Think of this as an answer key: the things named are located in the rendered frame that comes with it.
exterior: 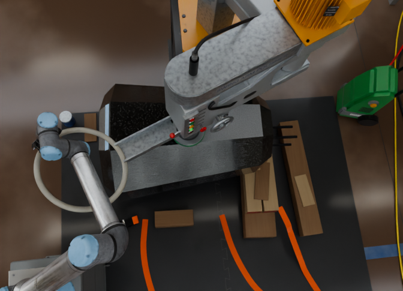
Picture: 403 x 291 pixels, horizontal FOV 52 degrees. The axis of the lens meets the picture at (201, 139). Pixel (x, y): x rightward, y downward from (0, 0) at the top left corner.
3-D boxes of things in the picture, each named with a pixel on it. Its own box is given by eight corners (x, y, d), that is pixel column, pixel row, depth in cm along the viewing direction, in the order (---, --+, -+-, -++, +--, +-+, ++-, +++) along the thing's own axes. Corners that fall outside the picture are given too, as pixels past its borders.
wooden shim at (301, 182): (293, 177, 334) (294, 176, 332) (305, 174, 335) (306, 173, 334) (303, 207, 327) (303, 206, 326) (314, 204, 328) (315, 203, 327)
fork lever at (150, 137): (214, 89, 251) (215, 86, 246) (230, 115, 246) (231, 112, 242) (111, 140, 236) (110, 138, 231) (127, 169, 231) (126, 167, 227)
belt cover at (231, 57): (315, -1, 218) (327, -22, 202) (343, 36, 212) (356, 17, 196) (156, 78, 199) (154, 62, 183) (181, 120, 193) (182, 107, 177)
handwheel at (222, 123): (223, 110, 240) (226, 101, 226) (232, 125, 238) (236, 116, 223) (201, 122, 237) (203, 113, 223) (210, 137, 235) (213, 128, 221)
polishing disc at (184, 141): (185, 152, 258) (185, 151, 257) (164, 126, 262) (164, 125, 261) (211, 132, 262) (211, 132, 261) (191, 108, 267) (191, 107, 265)
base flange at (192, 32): (177, -3, 305) (177, -7, 300) (242, -6, 309) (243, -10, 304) (183, 57, 291) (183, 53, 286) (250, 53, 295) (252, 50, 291)
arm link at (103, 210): (143, 249, 170) (88, 135, 206) (119, 251, 161) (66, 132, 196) (128, 265, 175) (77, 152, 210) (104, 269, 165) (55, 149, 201)
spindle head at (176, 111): (217, 83, 248) (226, 45, 205) (236, 113, 243) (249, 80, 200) (165, 110, 241) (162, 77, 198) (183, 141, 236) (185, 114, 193)
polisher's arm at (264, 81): (284, 52, 261) (308, 6, 214) (304, 81, 256) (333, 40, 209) (184, 104, 247) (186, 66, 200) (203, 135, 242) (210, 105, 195)
